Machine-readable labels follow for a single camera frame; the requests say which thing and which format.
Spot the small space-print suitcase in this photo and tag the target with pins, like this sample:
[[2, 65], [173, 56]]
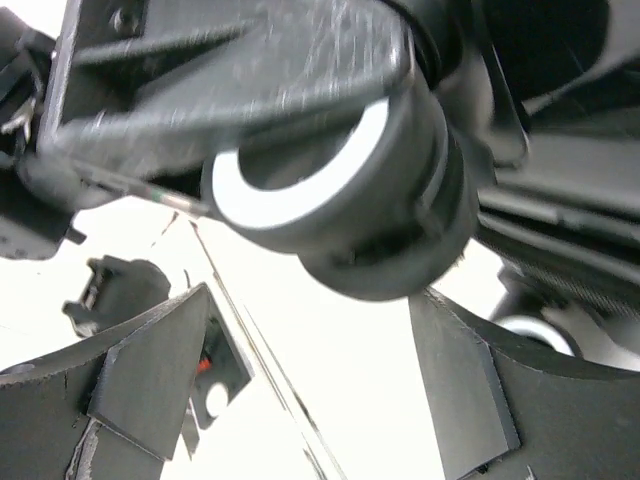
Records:
[[371, 140]]

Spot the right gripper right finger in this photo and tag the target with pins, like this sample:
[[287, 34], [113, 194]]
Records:
[[504, 407]]

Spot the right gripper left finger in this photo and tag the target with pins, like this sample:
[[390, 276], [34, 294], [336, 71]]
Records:
[[108, 407]]

